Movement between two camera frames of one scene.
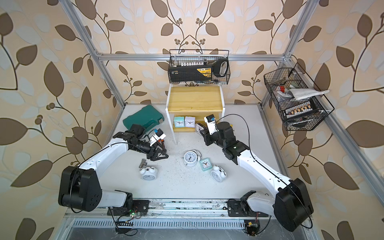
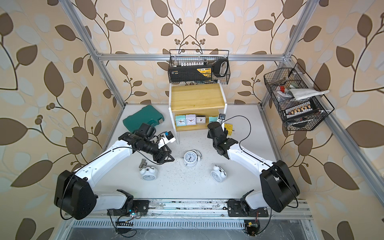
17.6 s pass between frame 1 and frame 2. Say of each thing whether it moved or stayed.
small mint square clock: moved
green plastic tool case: stayed
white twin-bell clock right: stayed
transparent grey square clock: moved
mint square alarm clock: stayed
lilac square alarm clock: stayed
